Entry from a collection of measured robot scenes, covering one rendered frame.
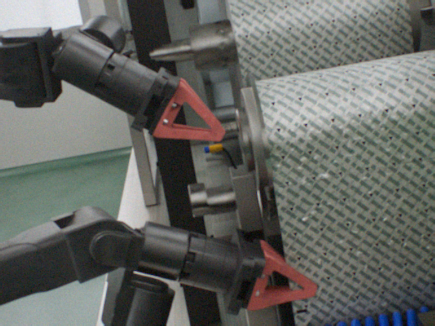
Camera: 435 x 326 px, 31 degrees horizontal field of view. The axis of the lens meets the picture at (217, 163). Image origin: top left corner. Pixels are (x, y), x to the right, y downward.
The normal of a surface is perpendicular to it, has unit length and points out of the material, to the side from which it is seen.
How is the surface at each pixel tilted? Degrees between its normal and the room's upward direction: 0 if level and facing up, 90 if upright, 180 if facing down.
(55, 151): 90
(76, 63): 85
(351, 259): 90
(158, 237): 51
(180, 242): 46
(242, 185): 90
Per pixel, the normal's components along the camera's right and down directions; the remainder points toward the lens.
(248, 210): 0.06, 0.25
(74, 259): 0.40, 0.15
